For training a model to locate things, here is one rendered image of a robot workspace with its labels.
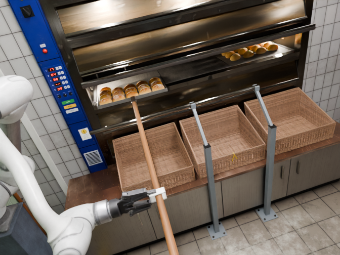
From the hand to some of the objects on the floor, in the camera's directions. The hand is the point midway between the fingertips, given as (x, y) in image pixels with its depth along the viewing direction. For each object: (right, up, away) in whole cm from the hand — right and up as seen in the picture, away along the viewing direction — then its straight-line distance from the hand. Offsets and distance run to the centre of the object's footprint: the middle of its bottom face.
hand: (157, 195), depth 104 cm
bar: (+36, -60, +118) cm, 137 cm away
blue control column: (-72, -10, +228) cm, 239 cm away
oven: (+21, +18, +240) cm, 242 cm away
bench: (+47, -45, +138) cm, 152 cm away
